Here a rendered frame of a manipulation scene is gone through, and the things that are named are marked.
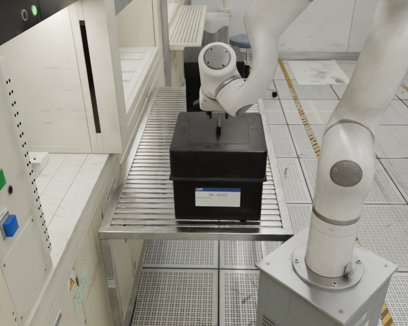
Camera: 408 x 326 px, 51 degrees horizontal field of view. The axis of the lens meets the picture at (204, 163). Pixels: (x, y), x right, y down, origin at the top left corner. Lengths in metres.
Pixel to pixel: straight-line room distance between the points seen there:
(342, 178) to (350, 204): 0.13
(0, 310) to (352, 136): 0.77
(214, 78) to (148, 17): 1.93
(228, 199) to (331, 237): 0.36
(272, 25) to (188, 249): 1.69
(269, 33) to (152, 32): 1.99
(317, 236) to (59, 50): 0.95
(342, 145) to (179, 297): 1.42
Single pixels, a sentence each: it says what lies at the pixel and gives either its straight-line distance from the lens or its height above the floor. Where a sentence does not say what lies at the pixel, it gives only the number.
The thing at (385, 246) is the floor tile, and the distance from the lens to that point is 2.61.
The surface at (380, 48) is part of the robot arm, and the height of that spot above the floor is 1.37.
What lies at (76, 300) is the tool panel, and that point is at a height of 0.68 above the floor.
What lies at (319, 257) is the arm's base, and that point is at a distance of 1.17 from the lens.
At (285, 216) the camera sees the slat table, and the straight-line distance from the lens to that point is 1.40.
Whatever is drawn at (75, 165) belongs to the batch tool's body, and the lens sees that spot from 1.52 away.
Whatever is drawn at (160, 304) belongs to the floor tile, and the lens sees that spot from 2.15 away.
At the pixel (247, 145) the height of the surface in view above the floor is 1.01.
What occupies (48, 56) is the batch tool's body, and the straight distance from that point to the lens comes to 1.48.
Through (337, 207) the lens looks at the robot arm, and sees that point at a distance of 1.06.
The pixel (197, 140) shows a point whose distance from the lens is 1.28.
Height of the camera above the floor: 1.60
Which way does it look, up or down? 30 degrees down
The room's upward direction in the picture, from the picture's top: 1 degrees counter-clockwise
